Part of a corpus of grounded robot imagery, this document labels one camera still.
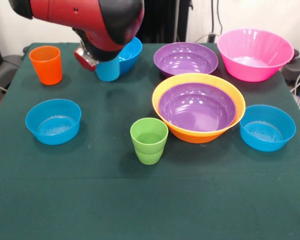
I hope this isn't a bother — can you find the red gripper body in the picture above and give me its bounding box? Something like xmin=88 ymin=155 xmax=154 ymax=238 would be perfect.
xmin=73 ymin=47 xmax=99 ymax=73

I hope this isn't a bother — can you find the light blue plastic cup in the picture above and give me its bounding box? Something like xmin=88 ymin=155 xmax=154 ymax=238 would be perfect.
xmin=94 ymin=56 xmax=122 ymax=83

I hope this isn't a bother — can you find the shallow blue plastic bowl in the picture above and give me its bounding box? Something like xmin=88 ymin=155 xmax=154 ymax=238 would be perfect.
xmin=239 ymin=104 xmax=297 ymax=153
xmin=25 ymin=98 xmax=82 ymax=146

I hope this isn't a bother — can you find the purple plastic bowl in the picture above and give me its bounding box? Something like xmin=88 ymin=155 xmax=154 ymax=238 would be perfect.
xmin=153 ymin=41 xmax=219 ymax=78
xmin=158 ymin=82 xmax=238 ymax=133

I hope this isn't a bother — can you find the orange plastic cup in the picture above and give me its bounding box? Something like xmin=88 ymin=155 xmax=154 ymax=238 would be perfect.
xmin=28 ymin=45 xmax=63 ymax=86

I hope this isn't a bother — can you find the deep blue plastic bowl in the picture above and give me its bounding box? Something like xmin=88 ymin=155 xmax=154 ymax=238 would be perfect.
xmin=117 ymin=36 xmax=143 ymax=76

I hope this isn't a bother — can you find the green plastic cup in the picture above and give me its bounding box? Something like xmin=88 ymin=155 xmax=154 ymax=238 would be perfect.
xmin=129 ymin=117 xmax=169 ymax=165

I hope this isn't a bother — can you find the orange plastic bowl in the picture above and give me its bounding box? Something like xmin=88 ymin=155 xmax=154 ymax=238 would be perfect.
xmin=151 ymin=72 xmax=246 ymax=145

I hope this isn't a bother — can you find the dark green tablecloth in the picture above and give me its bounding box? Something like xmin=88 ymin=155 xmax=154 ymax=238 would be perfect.
xmin=0 ymin=42 xmax=300 ymax=240

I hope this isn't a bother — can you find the pink plastic bowl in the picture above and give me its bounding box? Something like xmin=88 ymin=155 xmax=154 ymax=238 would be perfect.
xmin=216 ymin=28 xmax=295 ymax=83

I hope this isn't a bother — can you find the black rounded equipment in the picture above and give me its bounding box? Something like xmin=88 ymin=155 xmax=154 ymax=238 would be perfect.
xmin=281 ymin=49 xmax=300 ymax=86

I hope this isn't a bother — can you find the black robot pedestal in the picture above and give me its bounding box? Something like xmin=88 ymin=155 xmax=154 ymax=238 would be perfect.
xmin=137 ymin=0 xmax=194 ymax=43

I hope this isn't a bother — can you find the grey cable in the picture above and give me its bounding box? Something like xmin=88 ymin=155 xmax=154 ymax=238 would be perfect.
xmin=194 ymin=32 xmax=220 ymax=44

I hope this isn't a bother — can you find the black wall cable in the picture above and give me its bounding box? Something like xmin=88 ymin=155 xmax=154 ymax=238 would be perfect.
xmin=216 ymin=0 xmax=224 ymax=34
xmin=210 ymin=0 xmax=215 ymax=35

